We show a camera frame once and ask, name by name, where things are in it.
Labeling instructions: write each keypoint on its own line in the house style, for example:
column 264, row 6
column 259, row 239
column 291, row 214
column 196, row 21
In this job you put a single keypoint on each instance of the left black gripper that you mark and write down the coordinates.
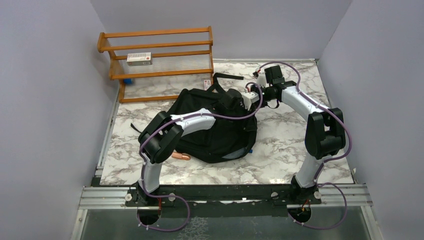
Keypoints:
column 241, row 105

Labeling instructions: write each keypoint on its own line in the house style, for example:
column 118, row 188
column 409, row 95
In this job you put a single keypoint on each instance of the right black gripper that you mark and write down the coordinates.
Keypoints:
column 254, row 88

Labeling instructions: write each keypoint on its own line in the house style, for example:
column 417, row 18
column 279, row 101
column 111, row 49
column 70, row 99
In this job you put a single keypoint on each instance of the black student backpack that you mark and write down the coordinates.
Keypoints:
column 230, row 137

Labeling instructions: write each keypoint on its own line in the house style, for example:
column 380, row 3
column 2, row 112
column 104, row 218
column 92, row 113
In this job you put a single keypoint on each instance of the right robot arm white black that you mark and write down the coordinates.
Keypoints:
column 324, row 135

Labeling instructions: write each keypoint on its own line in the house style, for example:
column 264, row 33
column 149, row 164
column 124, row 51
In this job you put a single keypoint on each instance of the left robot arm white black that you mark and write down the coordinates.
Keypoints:
column 150, row 173

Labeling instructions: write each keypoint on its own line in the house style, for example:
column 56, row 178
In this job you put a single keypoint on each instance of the small red white box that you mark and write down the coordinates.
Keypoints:
column 207, row 84

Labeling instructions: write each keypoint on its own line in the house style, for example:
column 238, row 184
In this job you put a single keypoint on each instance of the wooden shelf rack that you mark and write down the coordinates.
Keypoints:
column 169, row 59

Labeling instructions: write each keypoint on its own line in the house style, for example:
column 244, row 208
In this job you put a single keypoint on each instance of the copper orange pen case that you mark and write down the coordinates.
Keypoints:
column 180, row 156

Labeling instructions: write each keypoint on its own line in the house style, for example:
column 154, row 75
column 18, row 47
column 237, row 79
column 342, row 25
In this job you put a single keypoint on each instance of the white red box on shelf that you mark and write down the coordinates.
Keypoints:
column 139, row 59

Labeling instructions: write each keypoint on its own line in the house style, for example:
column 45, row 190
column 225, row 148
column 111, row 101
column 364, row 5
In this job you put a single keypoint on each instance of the blue object under shelf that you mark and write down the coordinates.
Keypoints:
column 128, row 81

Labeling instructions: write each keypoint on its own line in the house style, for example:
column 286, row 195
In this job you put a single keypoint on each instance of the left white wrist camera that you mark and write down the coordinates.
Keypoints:
column 249, row 98

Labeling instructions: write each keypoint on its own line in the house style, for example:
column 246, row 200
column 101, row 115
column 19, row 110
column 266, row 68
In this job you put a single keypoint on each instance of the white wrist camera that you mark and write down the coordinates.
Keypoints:
column 249, row 98
column 261, row 79

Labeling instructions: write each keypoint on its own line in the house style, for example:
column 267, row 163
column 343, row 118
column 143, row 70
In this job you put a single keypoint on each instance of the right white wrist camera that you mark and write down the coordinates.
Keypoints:
column 261, row 79

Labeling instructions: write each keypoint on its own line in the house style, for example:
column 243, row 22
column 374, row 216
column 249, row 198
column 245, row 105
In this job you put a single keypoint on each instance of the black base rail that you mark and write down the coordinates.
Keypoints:
column 231, row 200

